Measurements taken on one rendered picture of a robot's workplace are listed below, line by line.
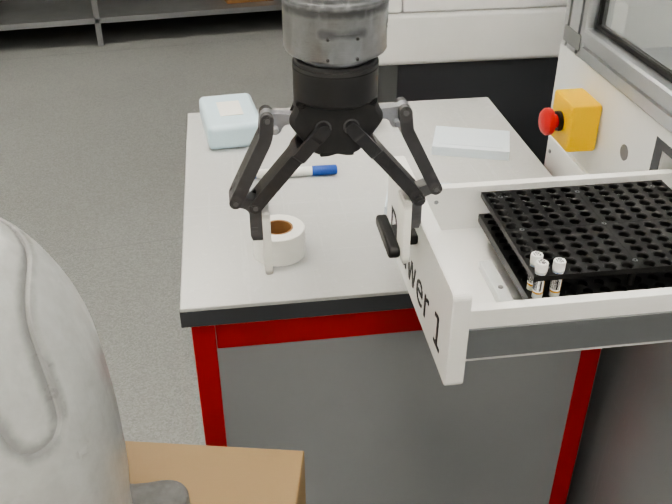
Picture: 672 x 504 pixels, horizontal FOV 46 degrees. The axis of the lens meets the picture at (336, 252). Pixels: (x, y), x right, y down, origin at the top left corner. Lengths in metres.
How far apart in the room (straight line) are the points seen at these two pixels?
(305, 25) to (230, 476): 0.36
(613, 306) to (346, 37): 0.36
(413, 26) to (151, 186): 1.57
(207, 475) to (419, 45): 1.14
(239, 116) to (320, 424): 0.55
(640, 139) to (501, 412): 0.43
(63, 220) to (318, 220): 1.75
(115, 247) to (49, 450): 2.19
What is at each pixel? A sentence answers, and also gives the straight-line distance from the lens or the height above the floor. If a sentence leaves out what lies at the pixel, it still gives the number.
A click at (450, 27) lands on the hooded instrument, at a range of 1.62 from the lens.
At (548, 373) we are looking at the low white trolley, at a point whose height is 0.59.
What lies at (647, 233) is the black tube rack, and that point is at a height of 0.90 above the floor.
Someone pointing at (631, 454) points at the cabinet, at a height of 0.50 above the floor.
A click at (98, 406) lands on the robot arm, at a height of 1.03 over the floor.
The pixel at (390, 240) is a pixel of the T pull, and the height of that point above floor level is 0.91.
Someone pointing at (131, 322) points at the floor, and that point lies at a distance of 2.26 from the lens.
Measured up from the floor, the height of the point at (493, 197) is 0.90.
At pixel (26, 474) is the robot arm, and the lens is 0.43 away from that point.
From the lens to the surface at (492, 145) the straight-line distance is 1.36.
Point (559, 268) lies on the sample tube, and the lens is 0.80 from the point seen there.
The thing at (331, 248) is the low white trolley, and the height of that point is 0.76.
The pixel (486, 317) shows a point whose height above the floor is 0.89.
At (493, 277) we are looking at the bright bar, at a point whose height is 0.85.
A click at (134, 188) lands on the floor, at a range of 2.94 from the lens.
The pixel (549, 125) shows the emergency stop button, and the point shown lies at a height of 0.88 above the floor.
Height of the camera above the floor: 1.34
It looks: 32 degrees down
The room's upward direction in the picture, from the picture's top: straight up
